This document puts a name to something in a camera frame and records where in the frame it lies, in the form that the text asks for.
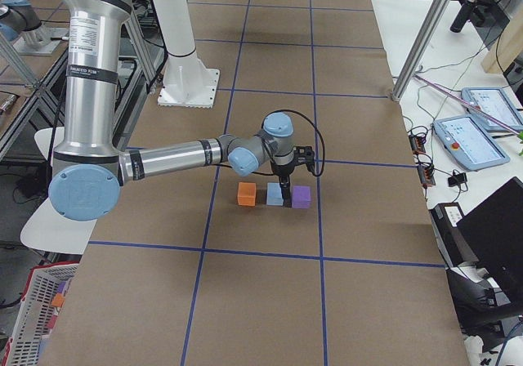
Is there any far blue teach pendant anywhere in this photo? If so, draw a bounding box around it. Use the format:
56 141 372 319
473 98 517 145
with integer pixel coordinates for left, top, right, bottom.
461 87 522 132

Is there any blue teach pendant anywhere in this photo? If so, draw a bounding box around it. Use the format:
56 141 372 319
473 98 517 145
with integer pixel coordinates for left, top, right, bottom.
433 115 510 171
461 87 522 132

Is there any black printer device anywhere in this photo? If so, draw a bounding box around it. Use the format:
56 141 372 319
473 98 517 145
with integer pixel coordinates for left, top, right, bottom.
429 203 522 352

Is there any black monitor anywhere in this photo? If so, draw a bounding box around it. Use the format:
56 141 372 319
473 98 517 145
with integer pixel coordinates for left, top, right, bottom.
457 176 522 301

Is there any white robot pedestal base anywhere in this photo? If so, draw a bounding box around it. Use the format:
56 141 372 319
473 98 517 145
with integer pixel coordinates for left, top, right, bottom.
152 0 220 108

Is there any light blue foam block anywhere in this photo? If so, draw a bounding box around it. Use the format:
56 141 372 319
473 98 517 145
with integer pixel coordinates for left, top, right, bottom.
266 182 284 207

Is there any aluminium frame truss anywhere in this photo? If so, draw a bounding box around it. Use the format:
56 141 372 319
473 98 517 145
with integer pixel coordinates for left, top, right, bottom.
1 11 158 157

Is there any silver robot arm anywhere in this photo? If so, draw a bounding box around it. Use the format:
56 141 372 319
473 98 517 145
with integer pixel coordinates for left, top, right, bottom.
48 0 315 221
1 0 48 48

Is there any orange block in basket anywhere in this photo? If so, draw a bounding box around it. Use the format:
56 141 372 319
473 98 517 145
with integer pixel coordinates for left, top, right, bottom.
51 292 65 308

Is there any purple foam block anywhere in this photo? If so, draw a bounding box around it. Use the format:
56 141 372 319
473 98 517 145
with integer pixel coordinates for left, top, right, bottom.
292 185 311 209

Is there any near blue teach pendant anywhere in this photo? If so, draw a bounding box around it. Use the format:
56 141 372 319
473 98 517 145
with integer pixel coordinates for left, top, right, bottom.
433 115 510 171

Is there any white plastic basket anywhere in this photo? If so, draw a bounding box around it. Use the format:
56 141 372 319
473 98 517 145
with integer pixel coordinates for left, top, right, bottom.
2 262 78 365

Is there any aluminium frame post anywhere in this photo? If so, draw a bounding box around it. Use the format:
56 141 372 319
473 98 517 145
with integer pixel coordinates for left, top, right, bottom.
391 0 450 102

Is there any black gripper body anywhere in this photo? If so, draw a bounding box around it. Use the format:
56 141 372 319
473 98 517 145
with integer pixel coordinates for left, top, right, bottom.
270 145 315 177

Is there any orange foam block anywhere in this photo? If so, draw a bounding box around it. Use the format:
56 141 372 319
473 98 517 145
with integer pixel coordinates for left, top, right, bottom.
237 182 257 207

